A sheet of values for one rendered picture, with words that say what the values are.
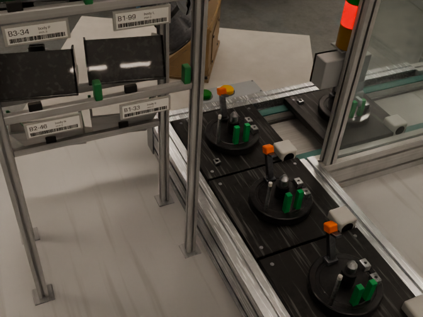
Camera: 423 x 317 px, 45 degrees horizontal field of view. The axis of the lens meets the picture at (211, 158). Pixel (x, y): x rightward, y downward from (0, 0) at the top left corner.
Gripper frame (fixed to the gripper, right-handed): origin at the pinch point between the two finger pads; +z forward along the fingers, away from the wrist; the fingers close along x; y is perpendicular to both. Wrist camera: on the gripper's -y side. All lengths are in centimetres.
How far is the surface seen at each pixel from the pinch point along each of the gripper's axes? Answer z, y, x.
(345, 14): -10.4, -31.9, -21.6
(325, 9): 123, 216, -213
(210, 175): 26.4, -30.7, 5.9
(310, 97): 26.4, -10.6, -34.1
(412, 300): 24, -76, -14
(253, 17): 123, 221, -148
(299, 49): 37, 32, -59
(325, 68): 0.9, -33.3, -18.2
